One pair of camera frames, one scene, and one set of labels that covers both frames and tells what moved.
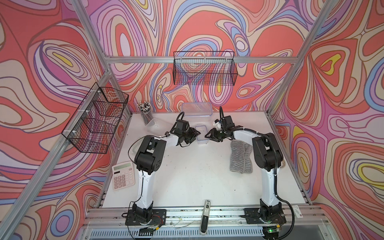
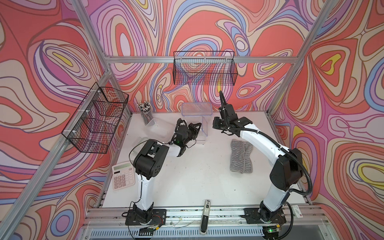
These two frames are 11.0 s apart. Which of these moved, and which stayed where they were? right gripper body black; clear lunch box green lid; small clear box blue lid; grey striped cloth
Moved: right gripper body black
Stayed: clear lunch box green lid; grey striped cloth; small clear box blue lid
